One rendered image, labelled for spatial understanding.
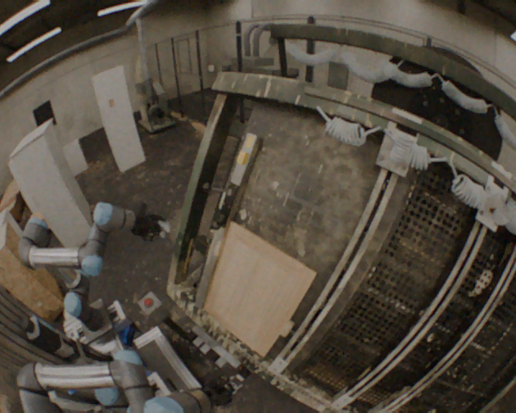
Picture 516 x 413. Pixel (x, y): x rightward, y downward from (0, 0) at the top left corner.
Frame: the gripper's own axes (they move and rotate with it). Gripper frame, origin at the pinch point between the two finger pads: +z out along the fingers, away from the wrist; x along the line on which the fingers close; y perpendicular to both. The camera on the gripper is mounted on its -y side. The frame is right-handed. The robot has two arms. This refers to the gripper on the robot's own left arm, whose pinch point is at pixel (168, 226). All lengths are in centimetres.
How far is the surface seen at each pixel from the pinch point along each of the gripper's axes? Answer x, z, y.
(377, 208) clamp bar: 67, 11, 47
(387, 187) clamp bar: 73, 6, 45
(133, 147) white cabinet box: -127, 123, -329
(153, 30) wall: 84, 81, -849
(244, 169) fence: 40.0, 9.8, 0.2
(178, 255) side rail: -21.8, 24.1, -2.0
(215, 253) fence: 2.7, 21.5, 14.2
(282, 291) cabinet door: 19, 25, 46
